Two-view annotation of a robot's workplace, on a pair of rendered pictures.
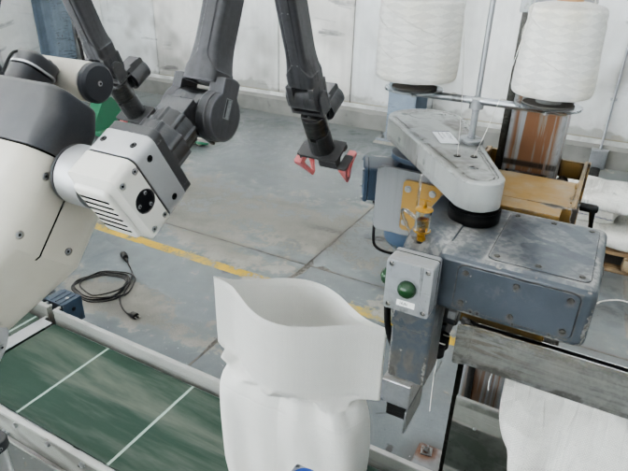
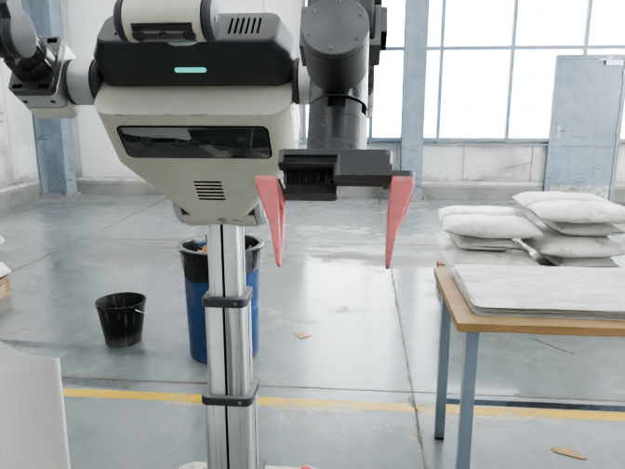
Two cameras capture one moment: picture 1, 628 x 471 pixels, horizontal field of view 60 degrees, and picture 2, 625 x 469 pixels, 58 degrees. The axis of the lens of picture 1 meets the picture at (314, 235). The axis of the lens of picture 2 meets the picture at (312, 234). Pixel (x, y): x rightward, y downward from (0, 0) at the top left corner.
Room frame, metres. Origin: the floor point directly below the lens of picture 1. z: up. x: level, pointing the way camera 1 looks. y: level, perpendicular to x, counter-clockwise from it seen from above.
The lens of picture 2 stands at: (2.01, 0.28, 1.40)
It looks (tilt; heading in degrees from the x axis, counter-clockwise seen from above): 13 degrees down; 157
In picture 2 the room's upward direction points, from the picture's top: straight up
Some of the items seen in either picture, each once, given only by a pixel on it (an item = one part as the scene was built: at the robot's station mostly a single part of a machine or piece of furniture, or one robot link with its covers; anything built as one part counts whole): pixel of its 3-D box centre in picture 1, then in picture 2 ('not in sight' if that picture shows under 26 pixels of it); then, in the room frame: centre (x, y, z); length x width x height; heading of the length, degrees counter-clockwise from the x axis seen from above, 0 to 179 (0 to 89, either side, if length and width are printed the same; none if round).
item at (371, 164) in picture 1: (377, 182); not in sight; (1.28, -0.15, 1.25); 0.10 x 0.08 x 0.12; 177
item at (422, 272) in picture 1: (412, 282); not in sight; (0.74, -0.16, 1.28); 0.08 x 0.05 x 0.09; 62
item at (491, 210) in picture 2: not in sight; (482, 215); (-1.44, 3.19, 0.56); 0.66 x 0.42 x 0.13; 56
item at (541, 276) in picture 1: (496, 297); not in sight; (0.82, -0.33, 1.21); 0.30 x 0.25 x 0.30; 62
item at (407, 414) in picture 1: (401, 403); not in sight; (0.79, -0.18, 0.98); 0.09 x 0.05 x 0.05; 152
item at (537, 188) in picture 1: (510, 235); not in sight; (1.13, -0.46, 1.18); 0.34 x 0.25 x 0.31; 152
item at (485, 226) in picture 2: not in sight; (489, 225); (-1.11, 2.98, 0.57); 0.66 x 0.42 x 0.13; 54
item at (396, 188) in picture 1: (434, 206); not in sight; (1.17, -0.28, 1.23); 0.28 x 0.07 x 0.16; 62
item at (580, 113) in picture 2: not in sight; (584, 129); (-4.12, 7.20, 1.05); 1.00 x 0.10 x 2.10; 62
